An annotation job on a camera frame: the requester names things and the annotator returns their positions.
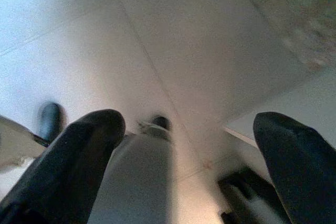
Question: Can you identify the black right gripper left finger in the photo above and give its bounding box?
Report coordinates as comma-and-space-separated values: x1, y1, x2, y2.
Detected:
0, 108, 126, 224

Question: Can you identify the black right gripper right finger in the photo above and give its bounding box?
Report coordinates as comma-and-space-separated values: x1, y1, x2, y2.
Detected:
253, 111, 336, 224

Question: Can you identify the grey robot right leg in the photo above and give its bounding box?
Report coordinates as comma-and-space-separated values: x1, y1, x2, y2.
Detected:
89, 115, 182, 224

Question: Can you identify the patterned floor mat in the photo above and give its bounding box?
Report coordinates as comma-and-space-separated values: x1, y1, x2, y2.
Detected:
230, 0, 336, 71

